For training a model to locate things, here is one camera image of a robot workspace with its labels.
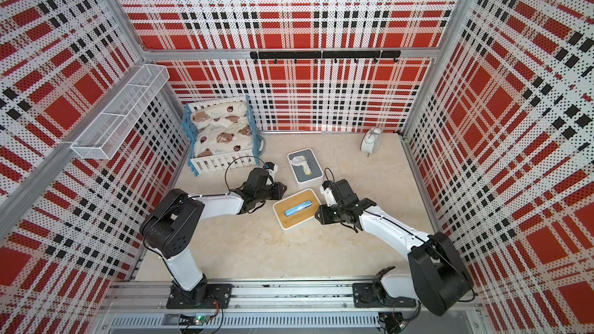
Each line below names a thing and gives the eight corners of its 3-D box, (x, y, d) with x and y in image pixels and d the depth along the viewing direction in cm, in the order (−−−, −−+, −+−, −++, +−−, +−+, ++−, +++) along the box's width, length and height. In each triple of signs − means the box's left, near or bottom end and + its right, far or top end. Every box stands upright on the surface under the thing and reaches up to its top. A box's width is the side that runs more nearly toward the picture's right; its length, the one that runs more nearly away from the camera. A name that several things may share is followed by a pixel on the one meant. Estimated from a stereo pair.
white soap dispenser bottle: (368, 157, 110) (373, 142, 102) (358, 150, 113) (361, 135, 105) (380, 146, 115) (385, 131, 107) (370, 139, 118) (374, 125, 110)
